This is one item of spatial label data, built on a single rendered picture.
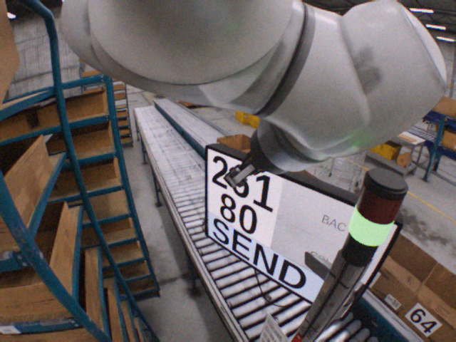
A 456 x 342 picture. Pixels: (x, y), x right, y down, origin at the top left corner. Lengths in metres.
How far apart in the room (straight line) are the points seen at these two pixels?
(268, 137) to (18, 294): 0.54
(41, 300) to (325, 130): 0.55
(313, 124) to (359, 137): 0.04
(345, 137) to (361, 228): 0.12
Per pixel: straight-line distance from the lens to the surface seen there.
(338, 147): 0.20
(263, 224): 0.54
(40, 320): 0.58
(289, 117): 0.16
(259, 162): 0.30
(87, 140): 1.37
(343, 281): 0.32
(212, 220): 0.67
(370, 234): 0.26
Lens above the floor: 1.76
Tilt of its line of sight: 27 degrees down
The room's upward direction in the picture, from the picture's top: straight up
